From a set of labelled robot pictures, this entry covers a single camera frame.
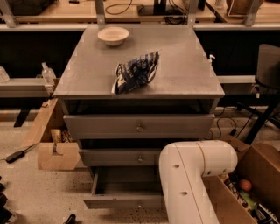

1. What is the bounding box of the wooden workbench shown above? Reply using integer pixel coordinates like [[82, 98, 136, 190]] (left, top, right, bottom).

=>
[[0, 0, 280, 32]]

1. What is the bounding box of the clear plastic bottle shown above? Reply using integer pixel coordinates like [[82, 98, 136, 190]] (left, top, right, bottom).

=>
[[42, 62, 56, 85]]

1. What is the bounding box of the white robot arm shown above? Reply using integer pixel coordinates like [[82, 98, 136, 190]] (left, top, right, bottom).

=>
[[158, 140, 238, 224]]

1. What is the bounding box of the red apple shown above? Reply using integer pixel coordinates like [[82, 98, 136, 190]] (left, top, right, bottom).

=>
[[239, 178, 252, 192]]

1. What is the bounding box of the grey drawer cabinet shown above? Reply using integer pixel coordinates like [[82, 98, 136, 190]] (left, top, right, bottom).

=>
[[52, 24, 226, 187]]

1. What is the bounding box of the right cardboard box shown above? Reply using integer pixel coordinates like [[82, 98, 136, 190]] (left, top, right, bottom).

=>
[[203, 135, 280, 224]]

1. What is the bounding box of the grey drawer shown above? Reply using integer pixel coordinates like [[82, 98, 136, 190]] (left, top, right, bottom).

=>
[[79, 148, 161, 166], [64, 114, 214, 140], [84, 166, 165, 209]]

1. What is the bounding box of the grey bottom drawer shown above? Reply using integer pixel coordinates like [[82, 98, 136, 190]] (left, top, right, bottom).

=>
[[84, 166, 165, 209]]

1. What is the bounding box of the cardboard box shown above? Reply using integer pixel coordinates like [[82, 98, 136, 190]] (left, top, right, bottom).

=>
[[203, 135, 280, 224], [21, 99, 81, 171]]

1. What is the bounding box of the grey middle drawer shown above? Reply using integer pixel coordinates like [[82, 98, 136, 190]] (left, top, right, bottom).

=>
[[79, 148, 161, 166]]

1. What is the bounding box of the left cardboard box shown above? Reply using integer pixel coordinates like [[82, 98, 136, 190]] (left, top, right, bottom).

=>
[[21, 99, 81, 171]]

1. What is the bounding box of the white bowl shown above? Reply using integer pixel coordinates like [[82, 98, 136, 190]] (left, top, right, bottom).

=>
[[98, 27, 130, 46]]

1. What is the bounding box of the blue chip bag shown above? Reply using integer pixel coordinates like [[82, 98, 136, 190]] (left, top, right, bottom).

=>
[[112, 51, 160, 95]]

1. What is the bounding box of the grey top drawer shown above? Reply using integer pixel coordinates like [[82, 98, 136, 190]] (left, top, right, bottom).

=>
[[64, 114, 214, 140]]

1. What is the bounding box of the green snack packet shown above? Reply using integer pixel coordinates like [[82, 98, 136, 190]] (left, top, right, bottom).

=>
[[240, 190, 257, 210]]

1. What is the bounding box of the black floor cable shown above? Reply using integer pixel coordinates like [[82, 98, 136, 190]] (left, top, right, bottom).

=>
[[204, 106, 238, 141]]

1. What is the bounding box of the black power adapter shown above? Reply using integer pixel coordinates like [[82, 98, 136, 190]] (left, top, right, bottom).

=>
[[5, 150, 25, 164]]

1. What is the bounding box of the small pump bottle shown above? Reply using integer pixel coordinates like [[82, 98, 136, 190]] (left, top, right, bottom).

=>
[[208, 54, 215, 65]]

